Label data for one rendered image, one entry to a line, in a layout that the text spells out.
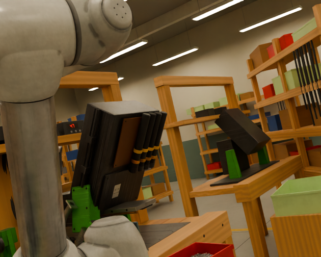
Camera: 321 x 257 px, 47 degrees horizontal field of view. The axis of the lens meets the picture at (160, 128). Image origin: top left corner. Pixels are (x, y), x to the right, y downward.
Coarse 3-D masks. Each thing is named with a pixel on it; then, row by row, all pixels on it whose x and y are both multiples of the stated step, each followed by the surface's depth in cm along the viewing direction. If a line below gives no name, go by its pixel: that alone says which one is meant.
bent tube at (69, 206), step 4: (68, 200) 174; (72, 200) 176; (68, 204) 171; (72, 204) 175; (68, 208) 172; (72, 208) 171; (76, 208) 173; (64, 212) 173; (68, 212) 173; (64, 216) 173
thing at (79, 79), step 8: (80, 72) 235; (88, 72) 241; (96, 72) 247; (104, 72) 253; (112, 72) 260; (64, 80) 223; (72, 80) 228; (80, 80) 233; (88, 80) 239; (96, 80) 245; (104, 80) 252; (112, 80) 258
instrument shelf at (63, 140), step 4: (60, 136) 196; (64, 136) 199; (68, 136) 201; (72, 136) 203; (76, 136) 206; (80, 136) 208; (60, 140) 196; (64, 140) 198; (68, 140) 200; (72, 140) 203; (76, 140) 205; (0, 144) 168; (4, 144) 170; (60, 144) 208; (64, 144) 217; (68, 144) 228; (0, 148) 168; (4, 148) 169; (0, 152) 167; (4, 152) 170
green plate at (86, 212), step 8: (72, 192) 177; (80, 192) 174; (88, 192) 171; (80, 200) 173; (88, 200) 170; (80, 208) 172; (88, 208) 169; (96, 208) 174; (72, 216) 174; (80, 216) 171; (88, 216) 168; (96, 216) 173; (72, 224) 174; (80, 224) 170; (72, 232) 173
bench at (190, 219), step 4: (196, 216) 237; (148, 220) 258; (152, 220) 256; (156, 220) 252; (160, 220) 249; (164, 220) 247; (168, 220) 244; (172, 220) 241; (176, 220) 238; (180, 220) 236; (184, 220) 233; (188, 220) 231; (192, 220) 228; (140, 224) 251; (144, 224) 248; (148, 224) 245; (228, 240) 220
